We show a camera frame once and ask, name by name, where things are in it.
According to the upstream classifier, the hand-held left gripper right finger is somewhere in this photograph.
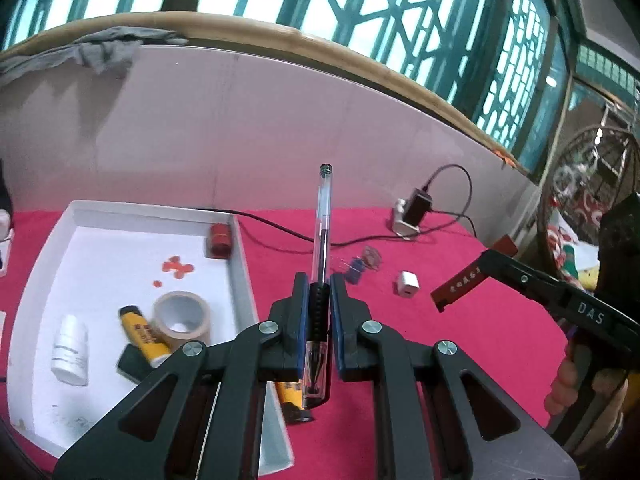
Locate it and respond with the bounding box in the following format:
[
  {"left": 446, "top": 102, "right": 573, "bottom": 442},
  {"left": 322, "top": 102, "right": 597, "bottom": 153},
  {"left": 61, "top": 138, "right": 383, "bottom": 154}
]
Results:
[{"left": 330, "top": 272, "right": 581, "bottom": 480}]

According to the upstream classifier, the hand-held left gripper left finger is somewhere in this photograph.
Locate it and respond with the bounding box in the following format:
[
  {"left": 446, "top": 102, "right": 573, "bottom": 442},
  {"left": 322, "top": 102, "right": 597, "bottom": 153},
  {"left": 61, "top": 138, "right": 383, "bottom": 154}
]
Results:
[{"left": 52, "top": 272, "right": 308, "bottom": 480}]

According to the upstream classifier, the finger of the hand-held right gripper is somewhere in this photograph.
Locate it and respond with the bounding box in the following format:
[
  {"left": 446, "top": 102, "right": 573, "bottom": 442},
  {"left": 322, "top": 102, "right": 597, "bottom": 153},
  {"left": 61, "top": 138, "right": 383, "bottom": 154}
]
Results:
[{"left": 472, "top": 249, "right": 571, "bottom": 311}]

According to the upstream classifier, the clear ballpoint pen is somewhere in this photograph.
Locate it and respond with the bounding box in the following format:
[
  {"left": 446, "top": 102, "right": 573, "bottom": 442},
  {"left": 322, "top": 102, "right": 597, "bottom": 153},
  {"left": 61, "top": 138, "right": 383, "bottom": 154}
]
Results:
[{"left": 301, "top": 162, "right": 335, "bottom": 408}]

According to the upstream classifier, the red cylinder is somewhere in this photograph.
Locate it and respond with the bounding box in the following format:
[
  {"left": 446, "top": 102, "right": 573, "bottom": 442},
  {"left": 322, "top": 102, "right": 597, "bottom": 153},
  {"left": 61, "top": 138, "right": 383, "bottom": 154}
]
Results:
[{"left": 207, "top": 222, "right": 233, "bottom": 258}]

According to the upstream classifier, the brown tape roll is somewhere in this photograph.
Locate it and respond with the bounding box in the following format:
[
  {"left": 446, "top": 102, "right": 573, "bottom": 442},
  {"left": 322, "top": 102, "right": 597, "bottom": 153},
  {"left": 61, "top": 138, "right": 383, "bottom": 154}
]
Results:
[{"left": 151, "top": 291, "right": 211, "bottom": 351}]

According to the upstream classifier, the yellow glue stick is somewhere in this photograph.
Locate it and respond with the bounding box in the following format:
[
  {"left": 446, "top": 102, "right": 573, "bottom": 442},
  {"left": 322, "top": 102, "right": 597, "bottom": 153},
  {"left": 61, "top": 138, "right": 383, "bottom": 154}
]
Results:
[{"left": 118, "top": 305, "right": 171, "bottom": 367}]

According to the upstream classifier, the small black object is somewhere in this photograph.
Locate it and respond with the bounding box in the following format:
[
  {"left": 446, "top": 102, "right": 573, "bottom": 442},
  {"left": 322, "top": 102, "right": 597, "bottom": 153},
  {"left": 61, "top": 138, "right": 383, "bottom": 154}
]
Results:
[{"left": 116, "top": 344, "right": 153, "bottom": 385}]

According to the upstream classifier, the white shallow tray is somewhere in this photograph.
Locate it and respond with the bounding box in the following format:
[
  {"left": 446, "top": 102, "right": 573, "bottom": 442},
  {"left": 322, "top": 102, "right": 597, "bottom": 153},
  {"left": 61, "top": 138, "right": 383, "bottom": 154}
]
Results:
[{"left": 7, "top": 200, "right": 296, "bottom": 476}]

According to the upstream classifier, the white plastic bottle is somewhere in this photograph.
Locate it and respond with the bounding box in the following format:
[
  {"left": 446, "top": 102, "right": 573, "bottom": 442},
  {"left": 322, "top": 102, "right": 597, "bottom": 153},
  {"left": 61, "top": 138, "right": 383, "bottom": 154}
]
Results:
[{"left": 51, "top": 314, "right": 90, "bottom": 387}]

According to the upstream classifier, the person's right hand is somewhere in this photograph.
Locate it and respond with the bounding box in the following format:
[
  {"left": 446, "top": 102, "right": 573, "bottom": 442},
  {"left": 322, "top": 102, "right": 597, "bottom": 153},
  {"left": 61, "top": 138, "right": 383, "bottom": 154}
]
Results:
[{"left": 550, "top": 359, "right": 580, "bottom": 417}]

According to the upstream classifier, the blue binder clip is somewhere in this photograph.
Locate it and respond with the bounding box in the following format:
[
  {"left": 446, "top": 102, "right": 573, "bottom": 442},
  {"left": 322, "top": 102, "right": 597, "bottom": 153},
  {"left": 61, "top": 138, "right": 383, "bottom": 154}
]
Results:
[{"left": 344, "top": 256, "right": 366, "bottom": 285}]

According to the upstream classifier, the red patterned cushion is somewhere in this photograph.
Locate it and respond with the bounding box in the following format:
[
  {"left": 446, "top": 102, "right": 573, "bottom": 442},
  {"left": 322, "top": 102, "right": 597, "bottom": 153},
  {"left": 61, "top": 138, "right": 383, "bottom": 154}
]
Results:
[{"left": 547, "top": 195, "right": 606, "bottom": 286}]

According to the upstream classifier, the white cube charger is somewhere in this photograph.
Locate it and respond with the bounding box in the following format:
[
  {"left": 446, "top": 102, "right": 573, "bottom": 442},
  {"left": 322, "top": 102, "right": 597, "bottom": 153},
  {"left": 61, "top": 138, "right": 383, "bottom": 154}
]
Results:
[{"left": 395, "top": 271, "right": 420, "bottom": 298}]

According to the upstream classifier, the red tablecloth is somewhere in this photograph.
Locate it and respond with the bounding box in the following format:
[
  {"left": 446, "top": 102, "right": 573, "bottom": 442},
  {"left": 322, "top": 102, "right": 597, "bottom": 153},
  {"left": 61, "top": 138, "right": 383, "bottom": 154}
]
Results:
[{"left": 0, "top": 205, "right": 601, "bottom": 480}]

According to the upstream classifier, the wicker chair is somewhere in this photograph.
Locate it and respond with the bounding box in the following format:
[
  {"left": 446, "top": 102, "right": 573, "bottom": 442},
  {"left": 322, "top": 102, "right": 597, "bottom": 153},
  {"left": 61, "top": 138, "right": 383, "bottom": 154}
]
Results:
[{"left": 537, "top": 125, "right": 640, "bottom": 291}]

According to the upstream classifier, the black charger plug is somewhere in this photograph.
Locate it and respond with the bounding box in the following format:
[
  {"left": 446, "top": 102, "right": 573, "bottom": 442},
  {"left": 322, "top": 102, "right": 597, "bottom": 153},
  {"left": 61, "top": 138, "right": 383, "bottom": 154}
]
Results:
[{"left": 404, "top": 187, "right": 433, "bottom": 226}]

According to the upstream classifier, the white partition board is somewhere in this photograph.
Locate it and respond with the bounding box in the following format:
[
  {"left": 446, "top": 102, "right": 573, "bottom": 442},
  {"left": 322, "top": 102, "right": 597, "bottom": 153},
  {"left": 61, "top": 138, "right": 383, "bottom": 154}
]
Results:
[{"left": 0, "top": 45, "right": 543, "bottom": 241}]

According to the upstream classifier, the grey cloth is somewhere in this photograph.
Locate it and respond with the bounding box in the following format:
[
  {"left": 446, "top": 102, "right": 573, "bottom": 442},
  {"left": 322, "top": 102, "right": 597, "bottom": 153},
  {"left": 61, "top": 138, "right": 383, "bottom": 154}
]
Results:
[{"left": 0, "top": 27, "right": 188, "bottom": 88}]

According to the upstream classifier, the thin black charger cable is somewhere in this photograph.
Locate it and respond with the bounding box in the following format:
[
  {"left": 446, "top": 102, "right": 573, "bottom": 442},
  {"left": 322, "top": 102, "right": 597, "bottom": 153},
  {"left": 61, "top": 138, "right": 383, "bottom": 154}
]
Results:
[{"left": 422, "top": 164, "right": 478, "bottom": 236}]

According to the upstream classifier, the curved wooden rail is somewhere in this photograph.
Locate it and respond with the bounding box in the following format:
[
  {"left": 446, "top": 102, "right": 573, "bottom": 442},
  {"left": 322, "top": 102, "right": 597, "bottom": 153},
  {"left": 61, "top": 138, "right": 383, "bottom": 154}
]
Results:
[{"left": 0, "top": 11, "right": 531, "bottom": 176}]

